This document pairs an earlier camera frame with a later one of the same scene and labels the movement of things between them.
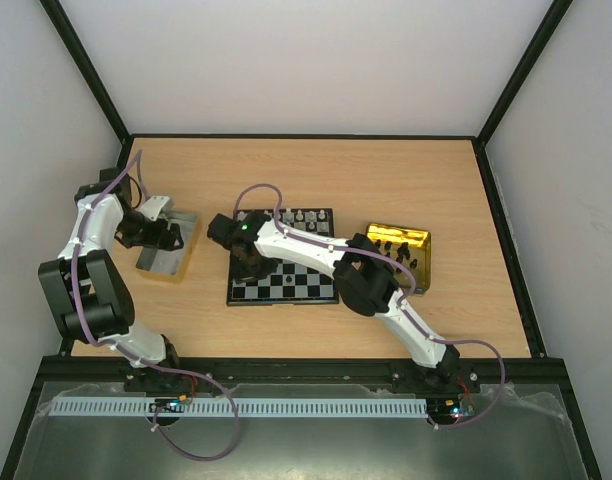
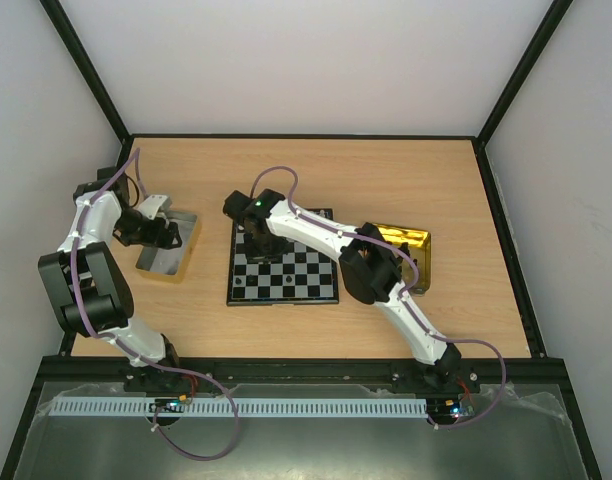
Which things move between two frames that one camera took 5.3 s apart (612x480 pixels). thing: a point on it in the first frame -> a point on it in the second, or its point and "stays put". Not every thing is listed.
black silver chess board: [291, 282] stays put
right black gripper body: [248, 265] -> [264, 245]
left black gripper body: [135, 232] stays put
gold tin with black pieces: [410, 247] stays put
